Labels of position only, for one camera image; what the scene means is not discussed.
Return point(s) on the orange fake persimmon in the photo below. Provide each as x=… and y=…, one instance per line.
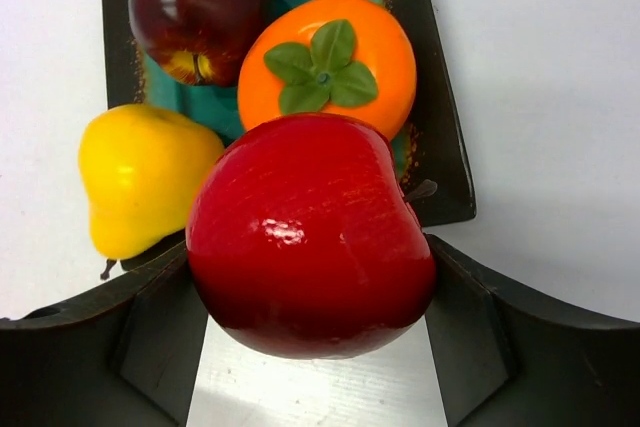
x=346, y=57

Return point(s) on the bright red fake apple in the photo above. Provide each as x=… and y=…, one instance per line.
x=301, y=243

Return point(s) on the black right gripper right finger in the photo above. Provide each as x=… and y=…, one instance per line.
x=509, y=355

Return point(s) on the dark red fake apple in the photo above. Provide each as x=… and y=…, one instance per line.
x=198, y=42

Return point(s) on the yellow fake pear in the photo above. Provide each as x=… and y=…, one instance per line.
x=141, y=167

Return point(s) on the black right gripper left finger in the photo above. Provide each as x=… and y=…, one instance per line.
x=125, y=353

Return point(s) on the square green black plate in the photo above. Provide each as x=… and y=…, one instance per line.
x=429, y=146

